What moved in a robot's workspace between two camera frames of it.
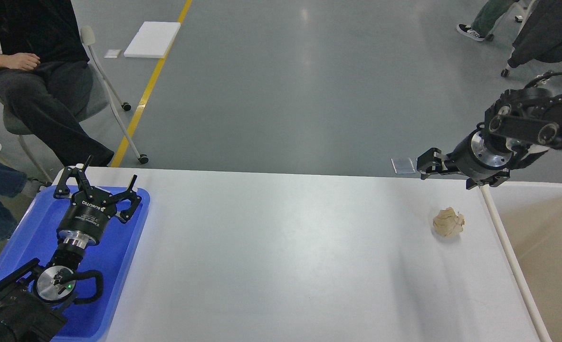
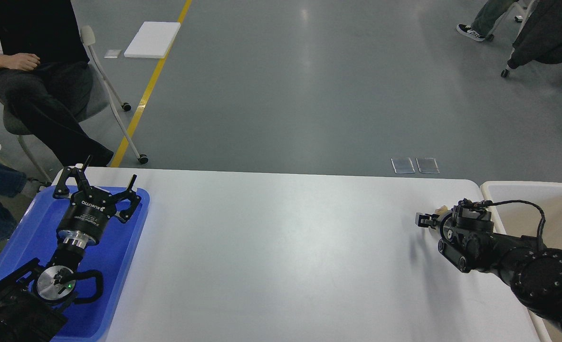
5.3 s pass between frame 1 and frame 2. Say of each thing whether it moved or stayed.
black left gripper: stayed
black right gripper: moved
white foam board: stayed
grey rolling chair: stayed
